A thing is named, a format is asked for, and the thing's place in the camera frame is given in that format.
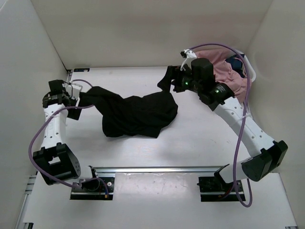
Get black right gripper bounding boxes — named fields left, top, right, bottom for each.
left=156, top=65, right=201, bottom=94

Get black trousers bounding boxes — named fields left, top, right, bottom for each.
left=79, top=73, right=178, bottom=138

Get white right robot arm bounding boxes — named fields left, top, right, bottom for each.
left=162, top=58, right=288, bottom=191

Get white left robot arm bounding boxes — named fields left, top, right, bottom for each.
left=29, top=80, right=83, bottom=185

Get pink trousers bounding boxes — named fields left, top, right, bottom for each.
left=195, top=48, right=250, bottom=104

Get white laundry basket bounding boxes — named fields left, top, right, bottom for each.
left=237, top=50, right=256, bottom=82

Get navy blue garment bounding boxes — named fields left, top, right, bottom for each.
left=225, top=54, right=246, bottom=78

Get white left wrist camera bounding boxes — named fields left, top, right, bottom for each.
left=65, top=83, right=82, bottom=100

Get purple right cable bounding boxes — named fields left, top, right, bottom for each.
left=189, top=42, right=253, bottom=207

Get purple cable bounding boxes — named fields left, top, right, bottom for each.
left=28, top=79, right=110, bottom=191
left=189, top=42, right=253, bottom=207

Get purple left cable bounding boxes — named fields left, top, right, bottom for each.
left=28, top=79, right=110, bottom=191

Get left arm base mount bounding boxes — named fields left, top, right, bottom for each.
left=70, top=173, right=115, bottom=201

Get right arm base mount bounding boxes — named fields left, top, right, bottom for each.
left=197, top=177, right=239, bottom=202

